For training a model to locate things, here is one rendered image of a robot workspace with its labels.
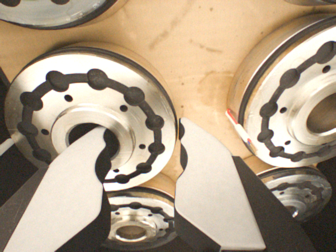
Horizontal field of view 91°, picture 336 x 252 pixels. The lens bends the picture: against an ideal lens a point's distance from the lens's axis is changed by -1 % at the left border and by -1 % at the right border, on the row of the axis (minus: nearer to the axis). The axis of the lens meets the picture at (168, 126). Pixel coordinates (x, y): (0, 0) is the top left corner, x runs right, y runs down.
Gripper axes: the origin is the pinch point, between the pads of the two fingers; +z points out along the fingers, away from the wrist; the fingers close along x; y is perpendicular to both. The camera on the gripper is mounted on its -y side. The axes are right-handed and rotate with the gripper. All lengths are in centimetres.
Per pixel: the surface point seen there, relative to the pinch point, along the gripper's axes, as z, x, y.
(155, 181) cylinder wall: 0.5, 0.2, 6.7
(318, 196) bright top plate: -0.9, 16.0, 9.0
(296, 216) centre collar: -1.7, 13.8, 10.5
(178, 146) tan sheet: 2.0, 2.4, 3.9
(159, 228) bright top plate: -1.2, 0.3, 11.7
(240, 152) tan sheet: 2.0, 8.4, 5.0
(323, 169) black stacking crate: 1.3, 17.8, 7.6
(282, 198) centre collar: -1.4, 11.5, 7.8
